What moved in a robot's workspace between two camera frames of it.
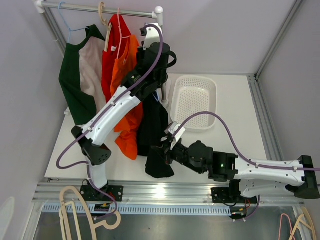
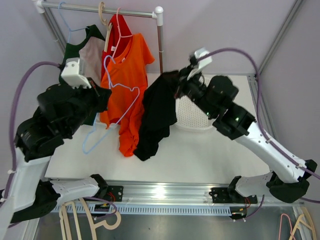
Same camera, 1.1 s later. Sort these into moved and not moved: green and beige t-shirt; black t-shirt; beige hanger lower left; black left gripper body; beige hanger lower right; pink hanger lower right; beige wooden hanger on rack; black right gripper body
Moved: black t-shirt; black right gripper body; black left gripper body
Not moved: green and beige t-shirt; pink hanger lower right; beige hanger lower left; beige wooden hanger on rack; beige hanger lower right
